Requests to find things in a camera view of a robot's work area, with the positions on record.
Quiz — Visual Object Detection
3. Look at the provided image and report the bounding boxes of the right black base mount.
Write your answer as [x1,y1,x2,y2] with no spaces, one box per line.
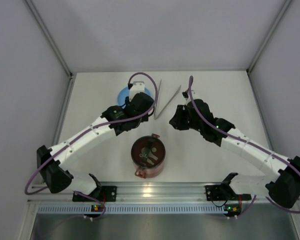
[204,184,252,202]

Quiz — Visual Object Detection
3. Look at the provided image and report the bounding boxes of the blue plate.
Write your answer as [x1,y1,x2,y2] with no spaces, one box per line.
[117,86,153,106]

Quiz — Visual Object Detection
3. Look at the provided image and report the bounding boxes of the grey lid with handle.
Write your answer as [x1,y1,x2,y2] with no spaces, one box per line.
[130,133,166,179]

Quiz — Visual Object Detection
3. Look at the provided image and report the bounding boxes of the purple cable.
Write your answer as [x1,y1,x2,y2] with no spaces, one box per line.
[24,72,159,221]
[184,75,300,221]

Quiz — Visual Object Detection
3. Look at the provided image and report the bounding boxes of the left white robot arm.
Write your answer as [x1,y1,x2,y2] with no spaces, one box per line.
[36,81,154,198]

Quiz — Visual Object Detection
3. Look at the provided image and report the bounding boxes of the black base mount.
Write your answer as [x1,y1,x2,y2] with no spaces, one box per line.
[72,185,117,203]
[204,184,252,202]

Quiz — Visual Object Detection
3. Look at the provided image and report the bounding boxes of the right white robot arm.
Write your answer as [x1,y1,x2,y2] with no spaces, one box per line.
[169,90,300,209]

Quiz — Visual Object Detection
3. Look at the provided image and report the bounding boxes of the long metal tongs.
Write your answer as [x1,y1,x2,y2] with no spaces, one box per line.
[153,78,182,120]

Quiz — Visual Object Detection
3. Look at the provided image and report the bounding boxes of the aluminium front rail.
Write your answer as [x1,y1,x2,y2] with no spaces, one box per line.
[27,181,300,205]

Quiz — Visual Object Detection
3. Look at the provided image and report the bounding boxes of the perforated cable duct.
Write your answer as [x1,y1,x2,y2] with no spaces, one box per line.
[37,203,239,215]

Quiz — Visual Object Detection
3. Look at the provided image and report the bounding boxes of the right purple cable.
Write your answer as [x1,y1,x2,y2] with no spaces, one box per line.
[184,75,300,221]

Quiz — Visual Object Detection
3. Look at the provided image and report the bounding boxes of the red lid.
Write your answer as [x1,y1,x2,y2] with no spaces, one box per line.
[131,136,166,167]

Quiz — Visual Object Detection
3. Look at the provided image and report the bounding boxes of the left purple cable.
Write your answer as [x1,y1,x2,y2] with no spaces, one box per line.
[24,72,159,221]

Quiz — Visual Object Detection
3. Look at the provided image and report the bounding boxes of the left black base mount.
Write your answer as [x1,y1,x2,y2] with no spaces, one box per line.
[72,185,117,203]

